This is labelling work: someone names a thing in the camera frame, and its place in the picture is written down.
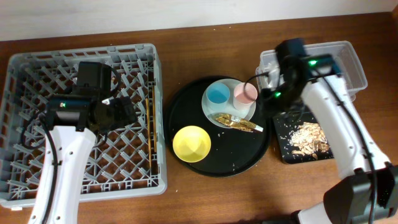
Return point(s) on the light blue plastic cup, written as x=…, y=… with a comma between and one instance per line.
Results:
x=217, y=95

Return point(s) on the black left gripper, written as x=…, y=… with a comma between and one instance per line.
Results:
x=125, y=110

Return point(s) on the round black tray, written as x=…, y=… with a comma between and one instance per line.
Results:
x=232, y=151

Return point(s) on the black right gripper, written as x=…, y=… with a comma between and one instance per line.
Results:
x=267, y=101

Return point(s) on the black rectangular tray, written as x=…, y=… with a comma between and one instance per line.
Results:
x=285, y=126

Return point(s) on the pink plastic cup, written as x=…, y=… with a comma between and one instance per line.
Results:
x=244, y=95

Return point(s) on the wooden chopstick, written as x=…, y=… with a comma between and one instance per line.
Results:
x=154, y=119
x=148, y=133

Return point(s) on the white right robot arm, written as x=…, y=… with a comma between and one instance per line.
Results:
x=325, y=79

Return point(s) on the grey round plate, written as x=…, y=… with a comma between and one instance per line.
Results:
x=229, y=107

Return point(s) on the gold brown snack wrapper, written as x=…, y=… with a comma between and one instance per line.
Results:
x=238, y=123

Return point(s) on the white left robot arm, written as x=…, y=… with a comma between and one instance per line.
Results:
x=66, y=154

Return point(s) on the yellow bowl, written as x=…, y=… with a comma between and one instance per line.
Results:
x=191, y=144

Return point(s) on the food scraps pile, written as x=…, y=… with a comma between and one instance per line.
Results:
x=308, y=140

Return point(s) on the clear plastic bin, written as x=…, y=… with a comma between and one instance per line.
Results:
x=342, y=52

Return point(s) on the grey dish rack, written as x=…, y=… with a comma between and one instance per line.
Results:
x=118, y=167

